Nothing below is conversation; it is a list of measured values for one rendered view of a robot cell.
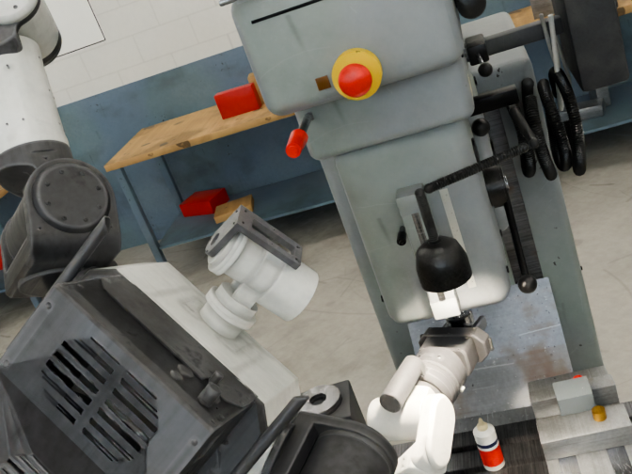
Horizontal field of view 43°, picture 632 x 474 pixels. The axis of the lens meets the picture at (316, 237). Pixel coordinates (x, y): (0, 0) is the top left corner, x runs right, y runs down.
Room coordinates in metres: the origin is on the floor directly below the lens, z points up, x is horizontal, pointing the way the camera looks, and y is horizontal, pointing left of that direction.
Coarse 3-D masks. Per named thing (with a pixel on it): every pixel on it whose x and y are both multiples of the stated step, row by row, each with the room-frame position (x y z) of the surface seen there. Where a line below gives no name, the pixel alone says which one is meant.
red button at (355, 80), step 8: (352, 64) 0.93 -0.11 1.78; (360, 64) 0.93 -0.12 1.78; (344, 72) 0.93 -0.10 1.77; (352, 72) 0.92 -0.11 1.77; (360, 72) 0.92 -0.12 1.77; (368, 72) 0.92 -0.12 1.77; (344, 80) 0.92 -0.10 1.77; (352, 80) 0.92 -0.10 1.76; (360, 80) 0.92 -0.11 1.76; (368, 80) 0.92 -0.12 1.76; (344, 88) 0.93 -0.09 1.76; (352, 88) 0.92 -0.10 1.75; (360, 88) 0.92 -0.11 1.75; (368, 88) 0.92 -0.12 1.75; (352, 96) 0.93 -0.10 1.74; (360, 96) 0.93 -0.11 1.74
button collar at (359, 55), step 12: (360, 48) 0.96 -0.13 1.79; (336, 60) 0.97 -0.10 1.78; (348, 60) 0.95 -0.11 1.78; (360, 60) 0.95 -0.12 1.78; (372, 60) 0.94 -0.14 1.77; (336, 72) 0.96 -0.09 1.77; (372, 72) 0.94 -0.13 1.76; (336, 84) 0.96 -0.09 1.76; (372, 84) 0.95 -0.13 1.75; (348, 96) 0.95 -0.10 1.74
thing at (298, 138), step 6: (306, 114) 1.08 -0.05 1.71; (306, 120) 1.05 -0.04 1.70; (300, 126) 1.03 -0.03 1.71; (306, 126) 1.03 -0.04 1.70; (294, 132) 0.99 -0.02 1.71; (300, 132) 0.99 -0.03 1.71; (306, 132) 1.02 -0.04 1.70; (294, 138) 0.97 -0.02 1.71; (300, 138) 0.97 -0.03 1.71; (306, 138) 0.99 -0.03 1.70; (288, 144) 0.96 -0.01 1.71; (294, 144) 0.95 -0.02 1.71; (300, 144) 0.96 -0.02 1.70; (288, 150) 0.95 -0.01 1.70; (294, 150) 0.95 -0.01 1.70; (300, 150) 0.95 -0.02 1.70; (294, 156) 0.96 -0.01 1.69
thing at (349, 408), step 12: (336, 384) 1.35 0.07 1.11; (348, 384) 1.33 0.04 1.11; (312, 396) 1.32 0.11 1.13; (324, 396) 1.31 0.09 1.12; (336, 396) 1.29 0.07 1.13; (348, 396) 1.29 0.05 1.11; (312, 408) 1.28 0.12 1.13; (324, 408) 1.26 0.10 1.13; (336, 408) 1.27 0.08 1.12; (348, 408) 1.26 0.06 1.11; (360, 420) 1.30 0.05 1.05
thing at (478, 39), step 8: (472, 40) 1.23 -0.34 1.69; (480, 40) 1.21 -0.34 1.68; (472, 48) 1.19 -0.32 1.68; (480, 48) 1.19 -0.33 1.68; (472, 56) 1.19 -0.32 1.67; (480, 56) 1.18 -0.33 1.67; (488, 56) 1.19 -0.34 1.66; (472, 64) 1.20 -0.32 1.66; (488, 64) 1.15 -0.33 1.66; (480, 72) 1.15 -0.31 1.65; (488, 72) 1.14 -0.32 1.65
